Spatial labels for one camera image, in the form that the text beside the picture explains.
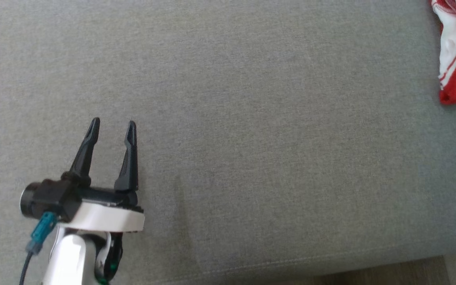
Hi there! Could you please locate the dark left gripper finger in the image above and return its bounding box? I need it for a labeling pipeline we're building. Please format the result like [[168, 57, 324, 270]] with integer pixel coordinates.
[[62, 118, 101, 187], [114, 121, 139, 193]]

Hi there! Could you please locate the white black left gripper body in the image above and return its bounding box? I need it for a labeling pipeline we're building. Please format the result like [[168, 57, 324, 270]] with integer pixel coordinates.
[[58, 186, 145, 233]]

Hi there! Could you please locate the large grey sofa cushion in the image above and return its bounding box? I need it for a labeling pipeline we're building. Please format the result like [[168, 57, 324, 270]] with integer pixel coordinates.
[[0, 0, 456, 285]]

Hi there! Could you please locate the blue camera cable connector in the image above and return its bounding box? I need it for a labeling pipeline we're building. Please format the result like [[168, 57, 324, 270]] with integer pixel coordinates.
[[25, 212, 59, 255]]

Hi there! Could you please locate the black camera cable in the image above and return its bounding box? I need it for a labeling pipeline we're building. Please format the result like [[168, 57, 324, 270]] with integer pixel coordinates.
[[18, 253, 34, 285]]

